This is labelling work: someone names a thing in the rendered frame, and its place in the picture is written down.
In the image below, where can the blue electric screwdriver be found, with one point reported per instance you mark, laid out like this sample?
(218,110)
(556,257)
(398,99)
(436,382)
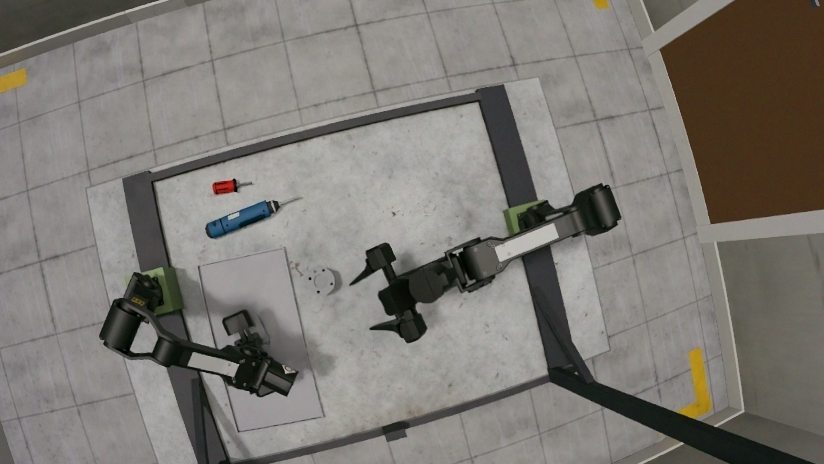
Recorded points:
(243,217)

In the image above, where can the red screwdriver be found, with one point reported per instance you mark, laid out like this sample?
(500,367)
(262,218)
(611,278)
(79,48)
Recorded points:
(227,186)

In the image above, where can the grey cylindrical joint module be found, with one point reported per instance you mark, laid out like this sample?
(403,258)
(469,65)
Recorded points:
(320,281)

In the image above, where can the grey metal bracket with holes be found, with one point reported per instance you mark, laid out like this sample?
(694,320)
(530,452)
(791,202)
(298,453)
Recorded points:
(259,329)

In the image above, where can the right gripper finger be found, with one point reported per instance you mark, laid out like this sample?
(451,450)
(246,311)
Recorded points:
(364,274)
(392,325)

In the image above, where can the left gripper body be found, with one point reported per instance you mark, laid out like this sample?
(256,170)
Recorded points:
(238,322)

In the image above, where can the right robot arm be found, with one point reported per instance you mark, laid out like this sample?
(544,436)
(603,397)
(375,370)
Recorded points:
(482,259)

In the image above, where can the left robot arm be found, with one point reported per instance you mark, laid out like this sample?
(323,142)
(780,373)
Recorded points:
(238,366)

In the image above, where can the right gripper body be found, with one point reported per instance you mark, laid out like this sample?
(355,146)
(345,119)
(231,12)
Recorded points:
(381,257)

